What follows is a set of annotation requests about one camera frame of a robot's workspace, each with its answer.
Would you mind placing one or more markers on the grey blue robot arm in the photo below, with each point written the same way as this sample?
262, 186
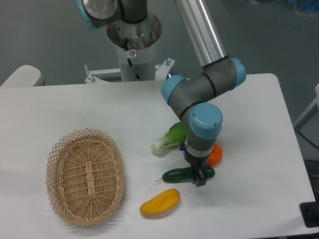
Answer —
188, 98

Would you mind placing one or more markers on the blue bag top right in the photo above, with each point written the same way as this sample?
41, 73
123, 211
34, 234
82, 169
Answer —
307, 7

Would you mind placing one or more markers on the white chair armrest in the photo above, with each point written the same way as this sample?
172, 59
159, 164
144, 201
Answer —
24, 76

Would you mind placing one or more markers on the orange tangerine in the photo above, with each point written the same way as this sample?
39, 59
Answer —
215, 156

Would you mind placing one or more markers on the dark green cucumber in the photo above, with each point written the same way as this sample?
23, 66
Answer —
180, 175

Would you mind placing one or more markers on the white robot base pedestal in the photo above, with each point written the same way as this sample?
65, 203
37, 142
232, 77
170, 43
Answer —
136, 52

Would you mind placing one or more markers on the yellow orange mango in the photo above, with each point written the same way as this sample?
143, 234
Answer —
161, 203

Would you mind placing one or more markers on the white metal frame right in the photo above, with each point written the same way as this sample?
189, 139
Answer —
308, 113

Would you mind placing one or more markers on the black device at table edge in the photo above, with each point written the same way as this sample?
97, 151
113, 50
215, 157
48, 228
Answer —
310, 214

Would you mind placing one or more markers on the oval wicker basket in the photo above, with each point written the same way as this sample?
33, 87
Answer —
85, 177

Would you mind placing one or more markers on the green bok choy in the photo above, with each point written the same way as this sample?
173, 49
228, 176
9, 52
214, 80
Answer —
174, 137

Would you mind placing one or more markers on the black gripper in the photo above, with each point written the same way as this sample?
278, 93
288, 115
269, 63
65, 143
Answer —
197, 159

